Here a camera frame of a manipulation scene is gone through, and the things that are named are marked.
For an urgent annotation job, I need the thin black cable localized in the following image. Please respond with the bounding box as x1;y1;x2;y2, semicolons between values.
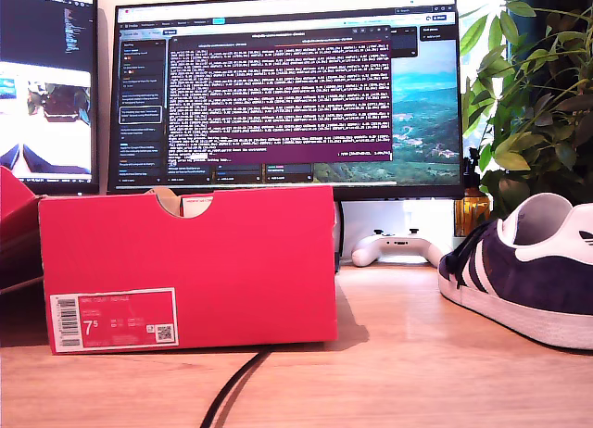
210;348;273;428
199;348;265;428

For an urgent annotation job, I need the red cardboard shoebox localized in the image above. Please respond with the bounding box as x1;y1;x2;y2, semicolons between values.
37;184;339;356

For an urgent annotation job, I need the wide black computer monitor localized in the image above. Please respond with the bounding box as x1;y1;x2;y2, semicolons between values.
107;0;466;201

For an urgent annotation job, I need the white game controller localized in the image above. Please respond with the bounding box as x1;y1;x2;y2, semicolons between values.
350;228;453;268

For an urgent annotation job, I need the amber glass pump bottle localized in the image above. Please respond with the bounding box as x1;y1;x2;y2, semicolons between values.
454;147;492;238

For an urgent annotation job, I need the narrow black computer monitor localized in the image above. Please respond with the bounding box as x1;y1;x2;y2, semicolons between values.
0;0;101;195

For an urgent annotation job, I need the red shoebox lid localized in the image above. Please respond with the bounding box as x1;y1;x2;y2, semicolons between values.
0;165;47;295

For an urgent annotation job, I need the green leafy potted plant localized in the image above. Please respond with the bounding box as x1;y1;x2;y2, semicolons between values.
458;0;593;220

